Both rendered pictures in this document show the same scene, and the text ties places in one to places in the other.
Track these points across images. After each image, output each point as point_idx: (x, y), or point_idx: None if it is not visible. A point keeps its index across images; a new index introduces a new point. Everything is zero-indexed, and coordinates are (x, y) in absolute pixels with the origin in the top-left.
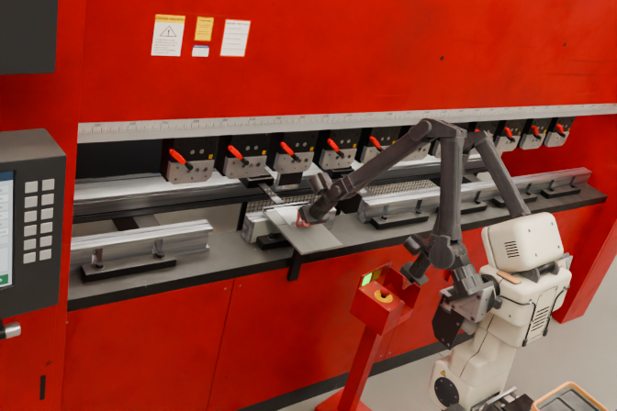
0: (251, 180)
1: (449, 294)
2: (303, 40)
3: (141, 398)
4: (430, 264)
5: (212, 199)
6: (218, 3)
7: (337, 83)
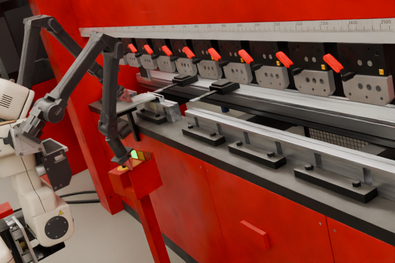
0: (172, 79)
1: (45, 140)
2: None
3: None
4: (108, 144)
5: (176, 91)
6: None
7: (123, 4)
